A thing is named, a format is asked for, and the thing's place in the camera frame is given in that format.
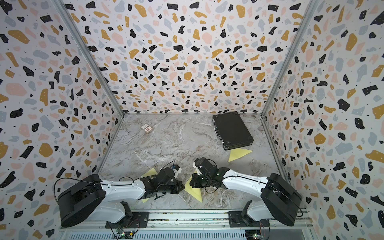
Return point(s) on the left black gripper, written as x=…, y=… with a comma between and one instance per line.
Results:
x=177, y=184

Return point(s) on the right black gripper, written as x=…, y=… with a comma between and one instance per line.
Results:
x=194, y=183

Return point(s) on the yellow square paper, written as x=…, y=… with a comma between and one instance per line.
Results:
x=194, y=192
x=151, y=172
x=238, y=153

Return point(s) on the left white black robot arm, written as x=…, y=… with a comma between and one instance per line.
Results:
x=94, y=199

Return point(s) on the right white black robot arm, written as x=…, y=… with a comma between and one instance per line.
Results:
x=279, y=200

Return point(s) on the black hard case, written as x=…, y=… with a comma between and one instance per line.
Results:
x=232, y=131

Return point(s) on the small pink white card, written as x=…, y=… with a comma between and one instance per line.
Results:
x=147, y=128

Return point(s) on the small green circuit board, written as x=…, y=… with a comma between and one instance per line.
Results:
x=125, y=235

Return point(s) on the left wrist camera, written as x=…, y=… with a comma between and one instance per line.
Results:
x=177, y=170

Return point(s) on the aluminium mounting rail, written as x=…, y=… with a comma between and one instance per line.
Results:
x=193, y=225

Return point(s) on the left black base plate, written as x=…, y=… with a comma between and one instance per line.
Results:
x=138, y=220

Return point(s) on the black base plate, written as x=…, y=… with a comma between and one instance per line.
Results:
x=138, y=220
x=239, y=220

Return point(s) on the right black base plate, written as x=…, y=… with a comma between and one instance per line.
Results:
x=239, y=220

